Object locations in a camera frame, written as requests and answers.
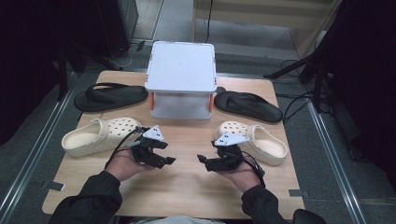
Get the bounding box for person's left hand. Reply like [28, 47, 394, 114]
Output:
[105, 148, 157, 182]

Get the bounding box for black metal stand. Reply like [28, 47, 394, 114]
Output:
[57, 40, 124, 102]

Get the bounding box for dark curtain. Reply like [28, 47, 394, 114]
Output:
[311, 0, 396, 188]
[0, 0, 104, 146]

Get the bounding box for person's grey trousers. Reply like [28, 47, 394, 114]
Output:
[130, 215, 225, 224]

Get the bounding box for left hand-held gripper black cable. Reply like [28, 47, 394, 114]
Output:
[104, 125, 148, 171]

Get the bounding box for grey tape strip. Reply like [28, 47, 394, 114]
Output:
[41, 181, 66, 191]
[289, 189, 311, 199]

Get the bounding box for black flip-flop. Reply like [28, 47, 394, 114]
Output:
[214, 91, 284, 124]
[74, 82, 149, 113]

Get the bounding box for cream clog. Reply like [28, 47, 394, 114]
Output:
[61, 117, 144, 158]
[215, 120, 289, 166]

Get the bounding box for right hand-held gripper black cable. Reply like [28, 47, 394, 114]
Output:
[241, 150, 267, 189]

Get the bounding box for white shoe rack orange posts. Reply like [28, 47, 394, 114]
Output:
[144, 40, 218, 121]

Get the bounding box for black rounded object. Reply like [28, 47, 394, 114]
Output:
[292, 208, 327, 224]

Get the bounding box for white floor cable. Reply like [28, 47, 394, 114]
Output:
[108, 43, 139, 70]

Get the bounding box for hand-held gripper black cable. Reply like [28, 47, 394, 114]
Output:
[241, 150, 267, 189]
[104, 125, 148, 171]

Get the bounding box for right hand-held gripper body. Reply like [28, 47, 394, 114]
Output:
[211, 132, 250, 172]

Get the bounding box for black floor cable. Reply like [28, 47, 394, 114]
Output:
[275, 59, 316, 124]

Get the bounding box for dark cabinet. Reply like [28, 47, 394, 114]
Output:
[96, 0, 139, 59]

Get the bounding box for beige wooden frame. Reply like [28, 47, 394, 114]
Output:
[191, 0, 342, 59]

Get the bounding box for black hanging cable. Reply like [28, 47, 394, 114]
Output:
[204, 0, 215, 44]

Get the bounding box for black tripod stand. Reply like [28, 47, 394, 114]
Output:
[262, 46, 331, 114]

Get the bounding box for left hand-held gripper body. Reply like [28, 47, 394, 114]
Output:
[130, 125, 171, 166]

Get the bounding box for person's right hand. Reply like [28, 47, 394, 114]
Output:
[214, 161, 262, 194]

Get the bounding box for metal floor rail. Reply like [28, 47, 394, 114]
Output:
[0, 73, 78, 218]
[306, 102, 368, 224]

